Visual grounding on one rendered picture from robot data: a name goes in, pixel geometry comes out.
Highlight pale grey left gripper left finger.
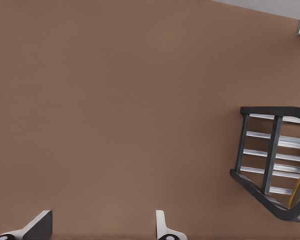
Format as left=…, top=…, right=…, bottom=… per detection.
left=0, top=209, right=53, bottom=240

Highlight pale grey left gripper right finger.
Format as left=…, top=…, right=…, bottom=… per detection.
left=155, top=209, right=188, bottom=240

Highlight black shoe rack silver bars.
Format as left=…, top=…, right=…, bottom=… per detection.
left=229, top=105, right=300, bottom=223

